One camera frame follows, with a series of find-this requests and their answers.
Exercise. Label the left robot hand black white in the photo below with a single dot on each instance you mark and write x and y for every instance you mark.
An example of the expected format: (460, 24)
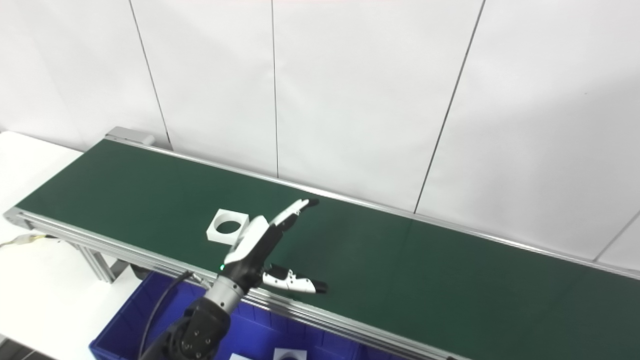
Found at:
(255, 245)

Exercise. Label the white square part with hole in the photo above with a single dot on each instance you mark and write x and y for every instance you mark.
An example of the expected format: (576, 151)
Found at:
(299, 354)
(215, 232)
(239, 357)

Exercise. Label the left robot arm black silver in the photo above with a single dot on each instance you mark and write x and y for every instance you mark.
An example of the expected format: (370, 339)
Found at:
(200, 330)

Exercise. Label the blue plastic bin with parts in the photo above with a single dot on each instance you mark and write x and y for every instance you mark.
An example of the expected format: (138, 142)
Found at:
(260, 335)

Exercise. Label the green conveyor belt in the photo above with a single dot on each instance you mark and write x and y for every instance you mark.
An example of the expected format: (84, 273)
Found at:
(400, 270)
(125, 252)

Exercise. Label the aluminium conveyor leg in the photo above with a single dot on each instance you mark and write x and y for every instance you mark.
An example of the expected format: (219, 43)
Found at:
(100, 265)

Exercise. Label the grey conveyor end housing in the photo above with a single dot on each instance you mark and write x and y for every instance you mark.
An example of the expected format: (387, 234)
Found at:
(131, 135)

